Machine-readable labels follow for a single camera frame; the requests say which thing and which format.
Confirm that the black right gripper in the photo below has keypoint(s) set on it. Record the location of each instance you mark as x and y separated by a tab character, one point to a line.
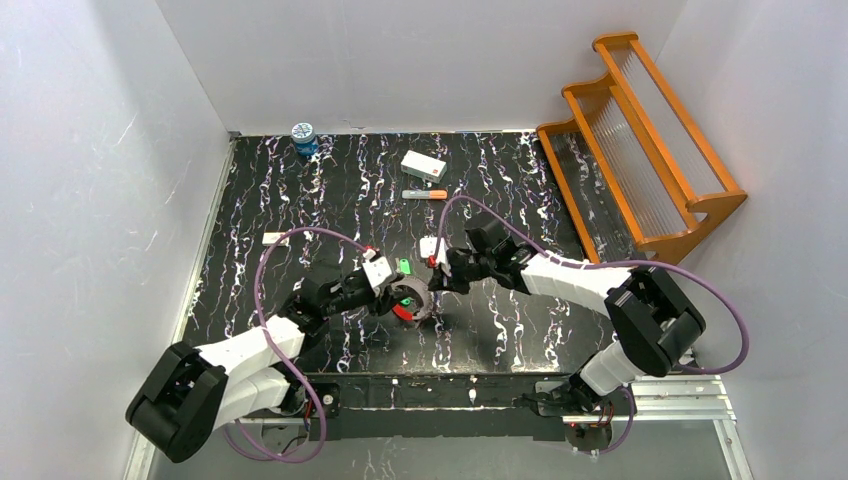
451	273

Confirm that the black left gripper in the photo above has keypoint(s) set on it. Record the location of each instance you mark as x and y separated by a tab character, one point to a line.
385	297

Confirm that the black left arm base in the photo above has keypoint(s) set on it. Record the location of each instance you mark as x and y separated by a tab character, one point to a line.
298	402

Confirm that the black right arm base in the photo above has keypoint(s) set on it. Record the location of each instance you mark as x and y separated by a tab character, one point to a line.
593	435

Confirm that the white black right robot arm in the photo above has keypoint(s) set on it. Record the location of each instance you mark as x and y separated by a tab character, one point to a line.
654	321

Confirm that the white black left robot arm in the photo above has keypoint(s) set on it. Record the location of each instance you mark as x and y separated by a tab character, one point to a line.
193	391

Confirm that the small white eraser block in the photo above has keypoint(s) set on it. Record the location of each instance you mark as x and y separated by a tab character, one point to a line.
271	238

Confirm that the white orange marker pen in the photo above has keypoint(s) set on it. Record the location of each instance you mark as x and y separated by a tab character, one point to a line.
438	195

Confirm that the white green small box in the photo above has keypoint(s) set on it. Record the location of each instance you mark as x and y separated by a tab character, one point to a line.
423	166

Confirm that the blue jar with white lid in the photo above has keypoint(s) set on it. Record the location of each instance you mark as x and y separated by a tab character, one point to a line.
304	139

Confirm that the orange wooden tiered rack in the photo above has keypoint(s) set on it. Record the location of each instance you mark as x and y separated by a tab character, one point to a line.
637	175

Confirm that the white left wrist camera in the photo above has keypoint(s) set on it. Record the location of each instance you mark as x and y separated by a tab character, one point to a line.
379	273

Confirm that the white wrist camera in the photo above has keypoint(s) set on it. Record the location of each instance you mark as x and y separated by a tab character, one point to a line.
379	273
432	251

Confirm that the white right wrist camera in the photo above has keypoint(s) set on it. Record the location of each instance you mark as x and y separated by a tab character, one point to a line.
432	251

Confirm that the aluminium frame rail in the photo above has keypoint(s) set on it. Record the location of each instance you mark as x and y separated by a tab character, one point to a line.
672	398

